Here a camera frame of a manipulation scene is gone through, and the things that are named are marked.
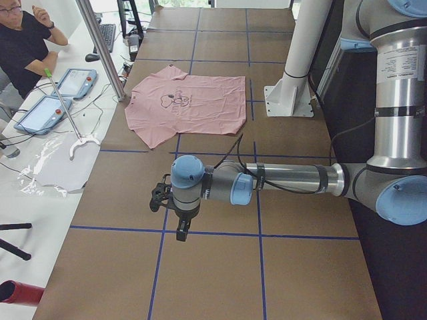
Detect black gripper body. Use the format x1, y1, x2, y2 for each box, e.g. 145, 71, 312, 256
173, 197, 200, 220

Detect blue teach pendant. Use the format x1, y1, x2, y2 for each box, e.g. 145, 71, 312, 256
13, 95, 66, 135
57, 68, 97, 100

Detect metal reacher grabber stick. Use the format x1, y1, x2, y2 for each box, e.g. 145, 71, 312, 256
44, 68, 101, 161

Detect aluminium frame post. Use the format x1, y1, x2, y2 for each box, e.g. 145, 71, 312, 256
76, 0, 126, 101

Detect black device on desk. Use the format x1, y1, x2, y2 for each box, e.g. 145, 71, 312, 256
127, 34, 140, 61

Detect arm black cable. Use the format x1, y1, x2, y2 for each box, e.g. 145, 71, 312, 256
213, 111, 380, 195

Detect pink Snoopy t-shirt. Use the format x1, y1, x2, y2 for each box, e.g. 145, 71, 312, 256
125, 65, 246, 149

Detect black keyboard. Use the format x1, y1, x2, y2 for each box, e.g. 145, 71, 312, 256
99, 23, 116, 53

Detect red cylinder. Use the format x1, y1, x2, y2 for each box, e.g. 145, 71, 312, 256
1, 280, 45, 307

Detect clear plastic bag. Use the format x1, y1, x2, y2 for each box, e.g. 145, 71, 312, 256
17, 133, 100, 197

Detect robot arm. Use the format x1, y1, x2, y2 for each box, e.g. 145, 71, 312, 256
165, 1, 426, 241

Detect far blue teach pendant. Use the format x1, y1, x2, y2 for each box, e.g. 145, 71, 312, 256
57, 68, 97, 100

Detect person in black shirt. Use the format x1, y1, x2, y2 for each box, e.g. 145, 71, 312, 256
1, 0, 68, 99

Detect black tripod legs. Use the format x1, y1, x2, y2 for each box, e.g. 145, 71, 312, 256
1, 223, 33, 261

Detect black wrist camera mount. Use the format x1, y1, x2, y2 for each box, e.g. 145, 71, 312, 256
149, 173, 175, 213

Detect black computer mouse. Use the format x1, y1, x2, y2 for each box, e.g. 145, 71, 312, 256
85, 53, 100, 63

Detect near blue teach pendant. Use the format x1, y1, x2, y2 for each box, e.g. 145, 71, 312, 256
13, 95, 66, 135

